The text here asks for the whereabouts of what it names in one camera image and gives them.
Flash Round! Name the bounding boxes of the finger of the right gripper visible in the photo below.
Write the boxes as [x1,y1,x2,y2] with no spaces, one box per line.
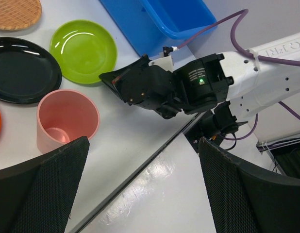
[103,81,127,103]
[99,55,150,85]

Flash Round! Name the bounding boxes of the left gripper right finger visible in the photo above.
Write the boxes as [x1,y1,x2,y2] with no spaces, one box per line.
[199,137,300,233]

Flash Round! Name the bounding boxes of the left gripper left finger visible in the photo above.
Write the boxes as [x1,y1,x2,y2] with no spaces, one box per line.
[0,136,90,233]

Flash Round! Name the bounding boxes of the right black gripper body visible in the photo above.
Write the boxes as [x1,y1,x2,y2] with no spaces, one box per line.
[115,66,182,119]

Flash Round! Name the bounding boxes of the green plastic plate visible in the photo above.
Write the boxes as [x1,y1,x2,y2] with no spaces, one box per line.
[49,19,117,84]

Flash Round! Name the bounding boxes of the brown woven bamboo tray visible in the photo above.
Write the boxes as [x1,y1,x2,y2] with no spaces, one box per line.
[0,0,42,31]

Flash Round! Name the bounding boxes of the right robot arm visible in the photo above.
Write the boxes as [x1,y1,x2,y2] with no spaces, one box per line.
[100,33,300,138]

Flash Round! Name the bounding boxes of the blue plastic bin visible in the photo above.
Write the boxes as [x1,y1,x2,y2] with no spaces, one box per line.
[101,0,217,57]

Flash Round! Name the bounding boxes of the pink plastic cup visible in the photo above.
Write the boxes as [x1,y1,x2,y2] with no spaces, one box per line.
[36,89,100,153]

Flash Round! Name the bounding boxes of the black plastic plate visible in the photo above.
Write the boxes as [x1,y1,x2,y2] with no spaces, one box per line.
[0,37,62,104]

